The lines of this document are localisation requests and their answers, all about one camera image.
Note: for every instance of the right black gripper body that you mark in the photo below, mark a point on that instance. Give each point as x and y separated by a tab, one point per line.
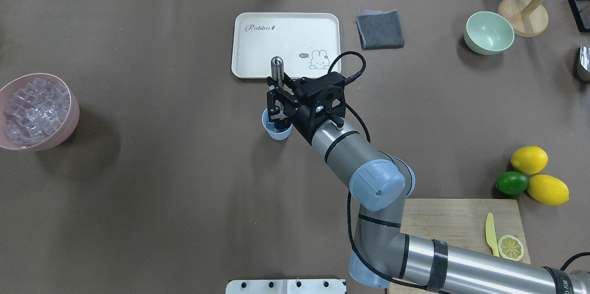
300	117

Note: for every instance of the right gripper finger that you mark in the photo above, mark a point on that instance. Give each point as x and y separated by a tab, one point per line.
274	106
290	91

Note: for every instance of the steel muddler black tip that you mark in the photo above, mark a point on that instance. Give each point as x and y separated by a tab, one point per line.
277	69

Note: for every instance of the light blue cup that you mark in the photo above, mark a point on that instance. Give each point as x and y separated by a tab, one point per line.
275	133

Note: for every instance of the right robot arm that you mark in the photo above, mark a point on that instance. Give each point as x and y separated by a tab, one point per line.
381	253

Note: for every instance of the pile of ice cubes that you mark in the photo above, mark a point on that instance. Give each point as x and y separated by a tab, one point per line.
36	111

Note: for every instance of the cream rabbit tray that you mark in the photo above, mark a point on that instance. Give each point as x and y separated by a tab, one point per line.
308	42

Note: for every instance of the grey folded cloth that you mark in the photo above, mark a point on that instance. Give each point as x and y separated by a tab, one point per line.
380	30

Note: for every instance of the wooden cutting board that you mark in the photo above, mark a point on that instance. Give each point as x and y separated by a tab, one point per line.
460	222

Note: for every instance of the mint green bowl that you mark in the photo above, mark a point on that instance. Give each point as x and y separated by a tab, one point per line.
488	33

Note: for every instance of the green lime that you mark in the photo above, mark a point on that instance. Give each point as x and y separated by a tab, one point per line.
512	183

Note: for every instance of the yellow plastic knife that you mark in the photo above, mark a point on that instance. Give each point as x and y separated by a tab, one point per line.
490	234

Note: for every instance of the yellow lemon upper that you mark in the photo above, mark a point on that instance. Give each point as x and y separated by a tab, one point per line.
529	160

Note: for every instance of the yellow lemon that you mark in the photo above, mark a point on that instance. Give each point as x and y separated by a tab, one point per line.
529	160
548	190

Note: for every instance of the wooden mug tree stand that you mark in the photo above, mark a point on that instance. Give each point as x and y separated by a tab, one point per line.
528	18

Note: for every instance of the pink bowl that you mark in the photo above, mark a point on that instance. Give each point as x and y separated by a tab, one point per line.
62	133

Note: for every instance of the lemon slice upper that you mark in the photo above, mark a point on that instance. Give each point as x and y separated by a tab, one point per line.
511	248

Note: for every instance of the yellow lemon lower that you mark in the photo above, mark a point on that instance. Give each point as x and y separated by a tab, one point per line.
548	190

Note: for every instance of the steel scoop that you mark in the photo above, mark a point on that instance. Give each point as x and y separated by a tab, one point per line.
583	64

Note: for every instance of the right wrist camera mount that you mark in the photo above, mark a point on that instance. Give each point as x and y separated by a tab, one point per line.
324	98

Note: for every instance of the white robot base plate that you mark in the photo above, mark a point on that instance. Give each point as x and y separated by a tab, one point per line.
287	286

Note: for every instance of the black frame object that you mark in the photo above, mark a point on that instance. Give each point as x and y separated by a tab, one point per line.
581	13

